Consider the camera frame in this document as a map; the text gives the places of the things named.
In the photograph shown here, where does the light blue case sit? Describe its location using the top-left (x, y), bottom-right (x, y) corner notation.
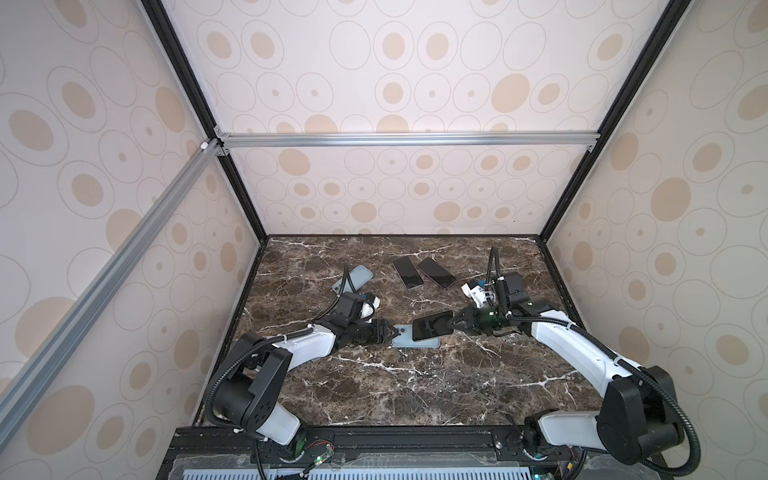
top-left (391, 323), bottom-right (442, 350)
top-left (332, 265), bottom-right (374, 295)

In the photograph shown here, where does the black phone silver edge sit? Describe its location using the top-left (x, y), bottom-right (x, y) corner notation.
top-left (412, 310), bottom-right (454, 341)

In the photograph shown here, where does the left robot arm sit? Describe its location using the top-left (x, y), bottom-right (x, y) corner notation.
top-left (203, 292), bottom-right (398, 446)

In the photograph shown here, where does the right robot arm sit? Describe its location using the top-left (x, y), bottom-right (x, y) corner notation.
top-left (448, 272), bottom-right (702, 477)

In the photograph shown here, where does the black phone purple edge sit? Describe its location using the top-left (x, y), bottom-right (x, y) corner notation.
top-left (418, 258), bottom-right (456, 288)

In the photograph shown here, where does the black phone grey edge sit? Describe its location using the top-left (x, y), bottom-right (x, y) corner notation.
top-left (392, 256), bottom-right (423, 290)

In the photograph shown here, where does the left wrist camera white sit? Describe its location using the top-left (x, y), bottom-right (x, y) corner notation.
top-left (360, 296), bottom-right (381, 321)

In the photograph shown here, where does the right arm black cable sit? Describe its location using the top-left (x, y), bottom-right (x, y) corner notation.
top-left (487, 245), bottom-right (703, 478)

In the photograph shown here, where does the black base frame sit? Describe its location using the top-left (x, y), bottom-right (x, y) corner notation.
top-left (157, 426), bottom-right (659, 479)

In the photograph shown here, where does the left slanted aluminium rail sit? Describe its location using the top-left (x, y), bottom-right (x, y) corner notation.
top-left (1, 138), bottom-right (223, 448)

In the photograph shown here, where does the horizontal aluminium rail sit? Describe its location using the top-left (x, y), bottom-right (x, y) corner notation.
top-left (220, 130), bottom-right (600, 149)

